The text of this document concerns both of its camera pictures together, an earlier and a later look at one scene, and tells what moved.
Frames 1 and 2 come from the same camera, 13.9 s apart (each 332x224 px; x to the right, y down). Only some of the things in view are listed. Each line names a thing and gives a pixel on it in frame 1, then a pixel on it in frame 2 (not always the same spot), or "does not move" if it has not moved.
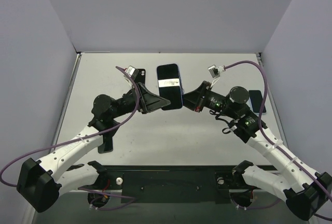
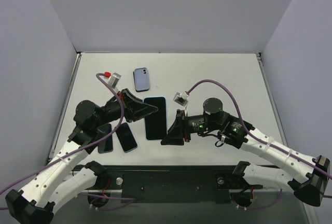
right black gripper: [201, 98] to [183, 128]
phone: [256, 99] to [156, 124]
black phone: [107, 145] does not move
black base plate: [172, 183] does not move
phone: [169, 85] to [126, 137]
